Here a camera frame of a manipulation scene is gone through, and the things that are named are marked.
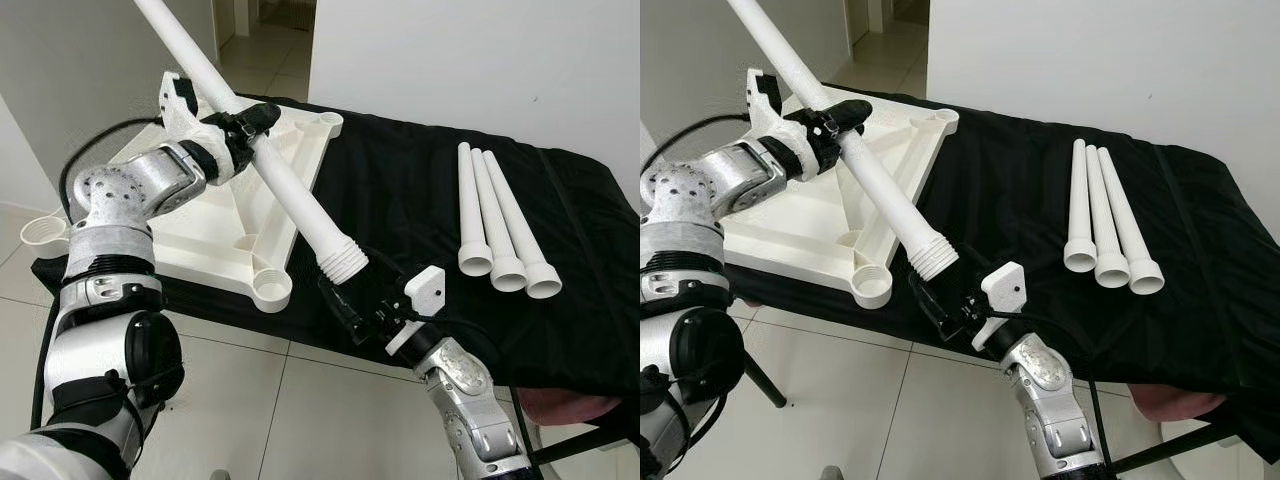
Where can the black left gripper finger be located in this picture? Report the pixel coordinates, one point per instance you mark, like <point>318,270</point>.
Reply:
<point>856,112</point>
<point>262,115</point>

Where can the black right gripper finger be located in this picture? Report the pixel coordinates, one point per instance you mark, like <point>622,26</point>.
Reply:
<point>930,305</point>
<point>340,308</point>

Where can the white plastic table top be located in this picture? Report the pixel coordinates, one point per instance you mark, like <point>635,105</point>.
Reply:
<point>830,230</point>
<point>215,230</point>

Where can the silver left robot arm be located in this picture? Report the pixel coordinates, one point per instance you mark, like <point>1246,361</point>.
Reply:
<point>690,190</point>
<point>110,200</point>

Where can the black table cloth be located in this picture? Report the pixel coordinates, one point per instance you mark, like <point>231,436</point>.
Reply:
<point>400,180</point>
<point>1010,180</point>

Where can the black metal table leg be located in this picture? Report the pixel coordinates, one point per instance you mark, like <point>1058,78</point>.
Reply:
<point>765,380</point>
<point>1200,445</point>
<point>590,442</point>

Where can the pink rounded object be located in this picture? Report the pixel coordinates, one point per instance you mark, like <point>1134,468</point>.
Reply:
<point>570,408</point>
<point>1180,403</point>

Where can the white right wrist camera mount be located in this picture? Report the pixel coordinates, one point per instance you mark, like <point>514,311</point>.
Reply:
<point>1005,282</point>
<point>425,285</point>

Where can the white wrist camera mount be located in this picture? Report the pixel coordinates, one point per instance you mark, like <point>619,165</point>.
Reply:
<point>770,105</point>
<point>425,285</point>
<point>1005,282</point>
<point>185,110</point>

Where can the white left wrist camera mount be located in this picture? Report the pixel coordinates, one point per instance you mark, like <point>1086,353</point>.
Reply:
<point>185,110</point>
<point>770,105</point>

